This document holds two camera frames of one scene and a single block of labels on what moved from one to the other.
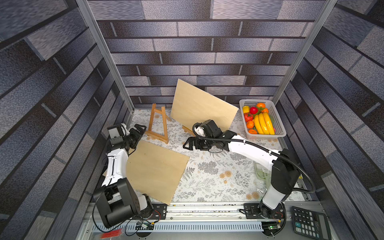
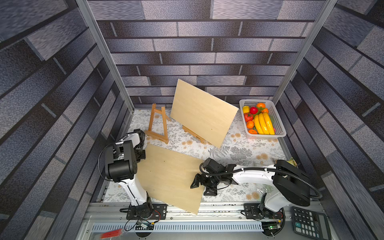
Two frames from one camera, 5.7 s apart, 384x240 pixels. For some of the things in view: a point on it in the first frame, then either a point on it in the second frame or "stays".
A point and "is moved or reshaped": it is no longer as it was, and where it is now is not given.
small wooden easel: x=187 y=130 stays
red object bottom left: x=113 y=233 stays
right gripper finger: x=191 y=140 -> x=196 y=183
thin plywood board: x=191 y=105 stays
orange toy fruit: x=261 y=104 stays
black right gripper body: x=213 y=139 -> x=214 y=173
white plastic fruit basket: x=260 y=119 stays
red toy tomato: x=247 y=117 stays
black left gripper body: x=132 y=138 -> x=140 y=153
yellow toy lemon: x=246 y=109 stays
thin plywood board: x=155 y=171 is moved or reshaped
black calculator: x=310 y=224 stays
